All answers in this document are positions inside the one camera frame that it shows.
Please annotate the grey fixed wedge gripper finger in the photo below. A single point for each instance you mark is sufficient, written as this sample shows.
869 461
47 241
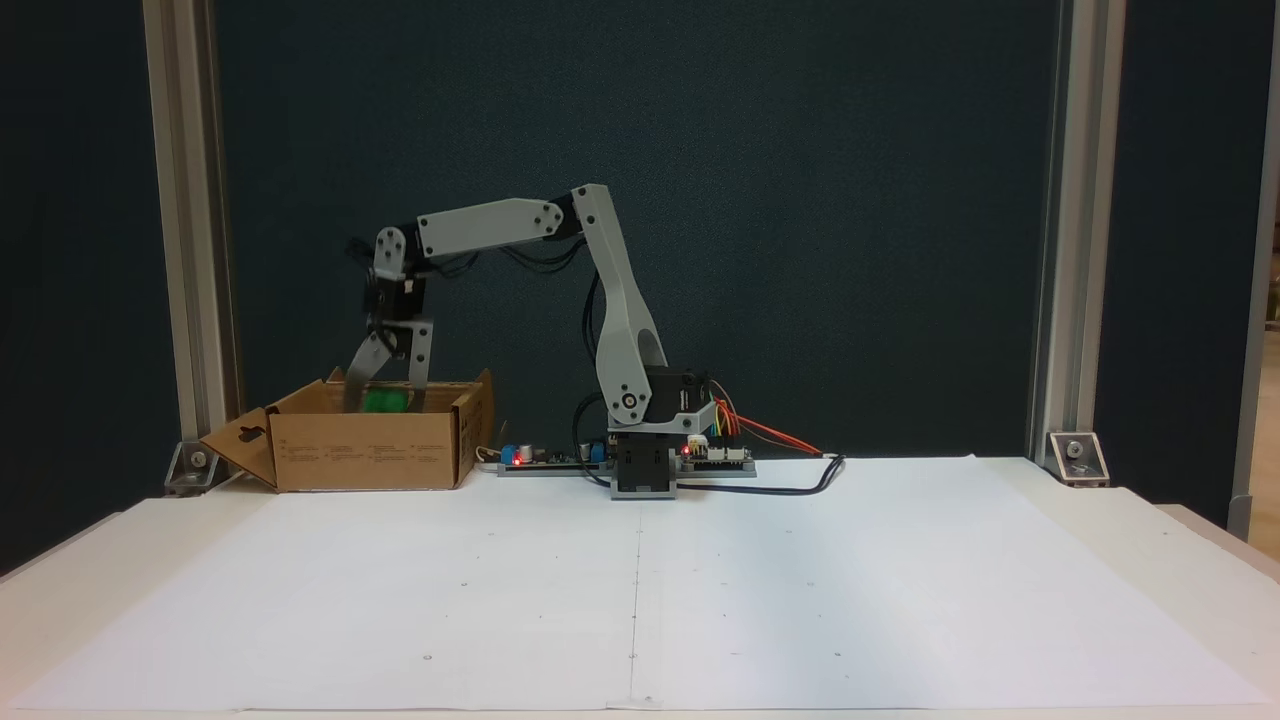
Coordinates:
419 385

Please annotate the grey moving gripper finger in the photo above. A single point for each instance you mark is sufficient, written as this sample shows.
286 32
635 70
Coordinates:
368 370

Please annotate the green die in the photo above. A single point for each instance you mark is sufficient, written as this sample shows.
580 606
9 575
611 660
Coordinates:
385 402

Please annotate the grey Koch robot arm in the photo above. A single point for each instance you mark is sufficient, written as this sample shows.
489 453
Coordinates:
625 330

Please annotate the brown cardboard box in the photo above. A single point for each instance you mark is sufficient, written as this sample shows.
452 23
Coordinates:
370 450

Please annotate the blue circuit board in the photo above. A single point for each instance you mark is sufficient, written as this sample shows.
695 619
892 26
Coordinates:
545 460

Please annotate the white-topped circuit board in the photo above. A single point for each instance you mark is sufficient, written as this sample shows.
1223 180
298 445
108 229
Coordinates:
718 458

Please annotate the white paper sheet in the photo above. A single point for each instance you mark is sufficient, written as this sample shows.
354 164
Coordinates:
800 600

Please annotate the aluminium corner bracket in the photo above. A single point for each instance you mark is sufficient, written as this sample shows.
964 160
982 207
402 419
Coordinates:
1078 458
200 465

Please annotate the aluminium frame post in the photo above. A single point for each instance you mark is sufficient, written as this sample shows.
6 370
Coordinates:
1078 200
190 200

